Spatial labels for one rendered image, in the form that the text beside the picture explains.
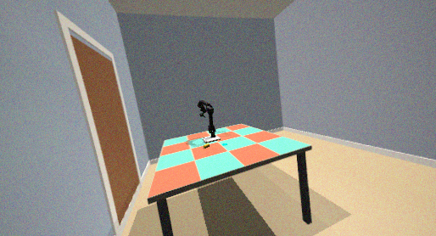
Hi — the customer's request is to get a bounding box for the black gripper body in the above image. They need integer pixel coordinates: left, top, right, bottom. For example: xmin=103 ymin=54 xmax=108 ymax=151
xmin=199 ymin=108 xmax=207 ymax=116

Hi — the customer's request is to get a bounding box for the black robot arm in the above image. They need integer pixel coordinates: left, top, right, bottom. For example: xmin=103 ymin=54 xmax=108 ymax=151
xmin=198 ymin=100 xmax=216 ymax=138

